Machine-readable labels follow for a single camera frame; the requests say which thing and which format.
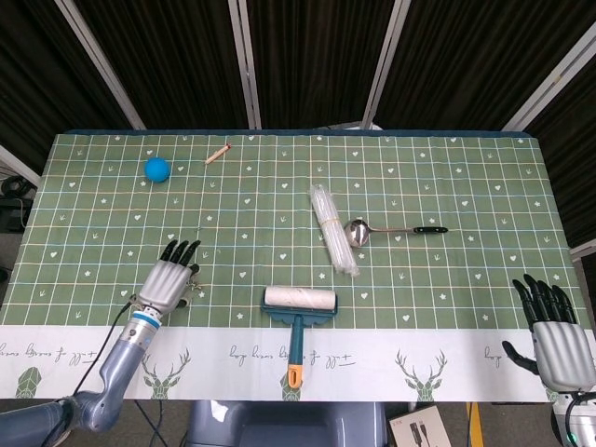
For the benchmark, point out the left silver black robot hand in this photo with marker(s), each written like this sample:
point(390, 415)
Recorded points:
point(160, 281)

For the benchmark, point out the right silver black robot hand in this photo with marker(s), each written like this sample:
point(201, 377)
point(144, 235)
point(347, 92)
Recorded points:
point(556, 349)

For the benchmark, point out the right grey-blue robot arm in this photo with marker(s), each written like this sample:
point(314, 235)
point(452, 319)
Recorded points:
point(582, 419)

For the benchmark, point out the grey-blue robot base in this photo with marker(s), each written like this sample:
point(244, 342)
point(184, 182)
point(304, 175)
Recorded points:
point(279, 423)

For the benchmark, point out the blue ball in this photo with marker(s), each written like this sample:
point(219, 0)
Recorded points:
point(157, 170)

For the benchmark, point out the small wooden stick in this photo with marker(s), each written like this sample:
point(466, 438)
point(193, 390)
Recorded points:
point(218, 154)

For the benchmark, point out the teal lint roller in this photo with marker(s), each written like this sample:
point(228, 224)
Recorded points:
point(300, 300)

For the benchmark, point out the white cardboard box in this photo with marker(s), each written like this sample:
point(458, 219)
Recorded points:
point(419, 428)

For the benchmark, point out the black equipment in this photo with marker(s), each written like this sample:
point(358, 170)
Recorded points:
point(11, 205)

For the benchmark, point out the bundle of clear straws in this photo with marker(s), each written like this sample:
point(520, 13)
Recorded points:
point(333, 228)

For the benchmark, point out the green checked tablecloth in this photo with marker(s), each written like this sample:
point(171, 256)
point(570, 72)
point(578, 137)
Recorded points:
point(419, 186)

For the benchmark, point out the white partition post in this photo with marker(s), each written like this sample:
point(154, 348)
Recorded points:
point(554, 79)
point(246, 65)
point(384, 65)
point(102, 65)

